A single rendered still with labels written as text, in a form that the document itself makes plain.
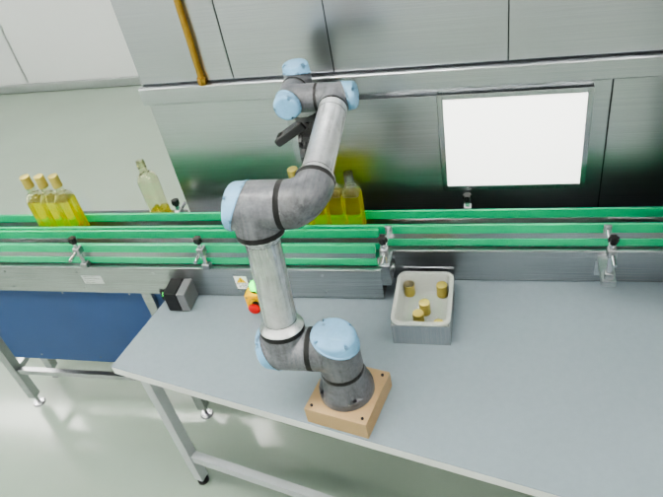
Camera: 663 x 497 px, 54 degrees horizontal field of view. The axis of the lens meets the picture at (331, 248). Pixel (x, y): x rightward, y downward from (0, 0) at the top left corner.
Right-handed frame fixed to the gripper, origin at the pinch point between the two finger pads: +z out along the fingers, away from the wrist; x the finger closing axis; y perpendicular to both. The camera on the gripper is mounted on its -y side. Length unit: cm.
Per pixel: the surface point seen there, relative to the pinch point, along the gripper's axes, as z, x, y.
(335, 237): 21.6, -6.6, 5.8
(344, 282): 32.8, -15.8, 8.7
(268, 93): -20.1, 12.6, -12.4
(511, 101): -14, 12, 60
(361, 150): 1.1, 11.8, 14.0
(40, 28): 61, 309, -314
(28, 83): 109, 309, -352
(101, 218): 21, 3, -84
